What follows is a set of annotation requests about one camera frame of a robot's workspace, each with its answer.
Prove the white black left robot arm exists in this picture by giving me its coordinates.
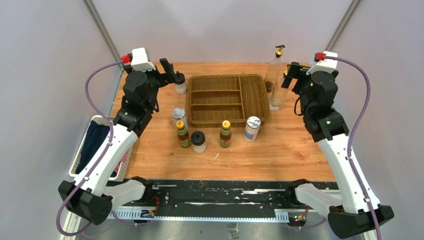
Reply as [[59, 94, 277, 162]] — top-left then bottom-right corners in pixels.
[[55, 58, 184, 235]]

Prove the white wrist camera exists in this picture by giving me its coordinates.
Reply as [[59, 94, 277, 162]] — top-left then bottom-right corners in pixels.
[[120, 47, 156, 73], [306, 51, 338, 75]]

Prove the silver-lid shaker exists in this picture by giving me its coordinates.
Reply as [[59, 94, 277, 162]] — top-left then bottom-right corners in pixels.
[[244, 116, 262, 143], [171, 107, 189, 130]]

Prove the navy blue cloth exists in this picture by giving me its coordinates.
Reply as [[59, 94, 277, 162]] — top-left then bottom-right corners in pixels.
[[75, 120, 110, 174]]

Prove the black-lid spice jar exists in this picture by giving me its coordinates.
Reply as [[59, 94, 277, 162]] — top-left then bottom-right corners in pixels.
[[190, 131, 207, 154], [175, 71, 187, 95]]

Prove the white laundry basket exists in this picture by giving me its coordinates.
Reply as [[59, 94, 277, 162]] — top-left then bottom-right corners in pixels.
[[69, 115, 133, 182]]

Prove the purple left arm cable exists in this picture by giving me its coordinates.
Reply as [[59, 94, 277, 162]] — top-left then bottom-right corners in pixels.
[[55, 59, 126, 237]]

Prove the oil bottle with brown residue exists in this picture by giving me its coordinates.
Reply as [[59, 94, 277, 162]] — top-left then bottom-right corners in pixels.
[[264, 44, 286, 93]]

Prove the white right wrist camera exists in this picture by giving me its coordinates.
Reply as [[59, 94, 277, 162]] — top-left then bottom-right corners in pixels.
[[306, 51, 338, 75]]

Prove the clear oil bottle gold spout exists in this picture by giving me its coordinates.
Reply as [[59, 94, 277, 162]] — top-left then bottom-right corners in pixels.
[[269, 64, 290, 111]]

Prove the sauce bottle yellow cap right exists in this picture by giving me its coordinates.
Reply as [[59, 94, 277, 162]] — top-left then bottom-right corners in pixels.
[[219, 120, 232, 148]]

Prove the sauce bottle yellow cap left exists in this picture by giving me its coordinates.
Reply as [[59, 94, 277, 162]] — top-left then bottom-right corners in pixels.
[[175, 120, 191, 148]]

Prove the aluminium frame post left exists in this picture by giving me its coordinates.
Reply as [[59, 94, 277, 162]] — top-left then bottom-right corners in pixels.
[[82, 0, 120, 61]]

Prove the pink cloth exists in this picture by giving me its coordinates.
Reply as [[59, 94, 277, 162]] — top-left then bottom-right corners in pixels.
[[120, 152, 131, 165]]

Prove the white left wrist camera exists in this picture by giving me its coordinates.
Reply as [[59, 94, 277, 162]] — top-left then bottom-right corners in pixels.
[[120, 47, 156, 73]]

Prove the black-lid spice jar rear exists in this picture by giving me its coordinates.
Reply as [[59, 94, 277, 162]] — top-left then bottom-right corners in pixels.
[[175, 71, 187, 95]]

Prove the wicker divided tray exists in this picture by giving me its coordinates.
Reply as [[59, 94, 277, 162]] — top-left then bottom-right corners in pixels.
[[186, 74, 270, 128]]

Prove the aluminium frame post right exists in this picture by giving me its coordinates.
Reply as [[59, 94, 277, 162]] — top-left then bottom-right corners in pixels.
[[325, 0, 362, 52]]

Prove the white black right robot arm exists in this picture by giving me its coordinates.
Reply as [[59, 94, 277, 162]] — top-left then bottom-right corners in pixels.
[[281, 62, 394, 239]]

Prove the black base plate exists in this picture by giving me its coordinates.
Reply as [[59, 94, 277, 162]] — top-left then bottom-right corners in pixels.
[[125, 179, 317, 222]]

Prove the sauce bottle yellow cap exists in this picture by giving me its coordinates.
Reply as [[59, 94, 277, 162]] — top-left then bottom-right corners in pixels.
[[219, 120, 232, 148], [175, 120, 191, 148]]

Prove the aluminium frame post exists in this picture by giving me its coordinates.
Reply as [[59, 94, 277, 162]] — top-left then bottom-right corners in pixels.
[[82, 0, 120, 61], [325, 0, 362, 52]]

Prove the black-lid spice jar front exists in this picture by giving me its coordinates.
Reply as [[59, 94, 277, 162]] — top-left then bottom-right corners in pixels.
[[190, 131, 207, 154]]

